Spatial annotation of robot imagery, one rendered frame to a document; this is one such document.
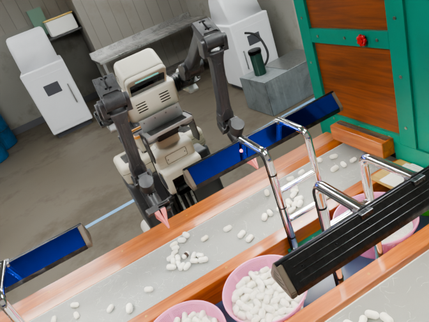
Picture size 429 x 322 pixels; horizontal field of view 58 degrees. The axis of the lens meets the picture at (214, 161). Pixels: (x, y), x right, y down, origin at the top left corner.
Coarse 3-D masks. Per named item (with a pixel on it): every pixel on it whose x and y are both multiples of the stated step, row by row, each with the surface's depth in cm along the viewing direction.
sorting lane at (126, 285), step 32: (256, 192) 167; (288, 192) 160; (224, 224) 155; (256, 224) 149; (160, 256) 151; (224, 256) 139; (96, 288) 147; (128, 288) 142; (160, 288) 136; (32, 320) 144; (64, 320) 138; (96, 320) 133; (128, 320) 128
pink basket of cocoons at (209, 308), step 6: (192, 300) 122; (198, 300) 122; (174, 306) 123; (180, 306) 123; (186, 306) 123; (192, 306) 123; (198, 306) 122; (210, 306) 119; (168, 312) 122; (174, 312) 123; (180, 312) 123; (210, 312) 120; (216, 312) 117; (156, 318) 121; (162, 318) 122; (168, 318) 122; (174, 318) 123; (216, 318) 118; (222, 318) 114
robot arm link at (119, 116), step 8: (128, 96) 134; (128, 104) 136; (104, 112) 133; (112, 112) 136; (120, 112) 136; (120, 120) 137; (120, 128) 139; (128, 128) 141; (120, 136) 142; (128, 136) 143; (128, 144) 145; (136, 144) 147; (128, 152) 147; (136, 152) 149; (128, 160) 153; (136, 160) 151; (136, 168) 153; (144, 168) 156; (136, 176) 156
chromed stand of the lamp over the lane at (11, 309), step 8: (0, 264) 110; (8, 264) 111; (0, 272) 106; (0, 280) 103; (0, 288) 100; (0, 296) 98; (0, 304) 98; (8, 304) 99; (8, 312) 99; (16, 312) 101; (16, 320) 101; (24, 320) 103
